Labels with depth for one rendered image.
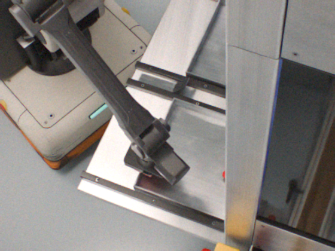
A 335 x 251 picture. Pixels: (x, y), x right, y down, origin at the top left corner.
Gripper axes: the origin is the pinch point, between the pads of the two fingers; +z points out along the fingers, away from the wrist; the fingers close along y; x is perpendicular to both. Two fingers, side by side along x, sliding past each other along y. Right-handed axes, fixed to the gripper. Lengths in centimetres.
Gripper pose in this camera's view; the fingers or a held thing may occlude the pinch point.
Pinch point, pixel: (146, 168)
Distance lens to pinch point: 165.4
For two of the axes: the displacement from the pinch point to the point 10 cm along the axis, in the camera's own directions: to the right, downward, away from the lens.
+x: 3.8, -8.5, 3.5
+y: 9.2, 3.9, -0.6
